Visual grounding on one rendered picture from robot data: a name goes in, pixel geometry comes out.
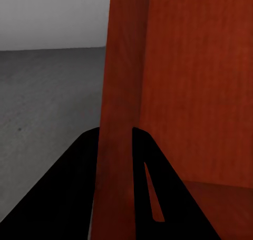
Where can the storage box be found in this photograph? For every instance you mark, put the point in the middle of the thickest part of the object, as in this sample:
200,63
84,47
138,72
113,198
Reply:
181,70

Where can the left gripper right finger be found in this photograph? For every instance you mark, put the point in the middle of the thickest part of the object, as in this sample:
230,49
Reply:
184,220

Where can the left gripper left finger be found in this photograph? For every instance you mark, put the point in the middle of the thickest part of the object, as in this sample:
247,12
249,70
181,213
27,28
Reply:
59,206

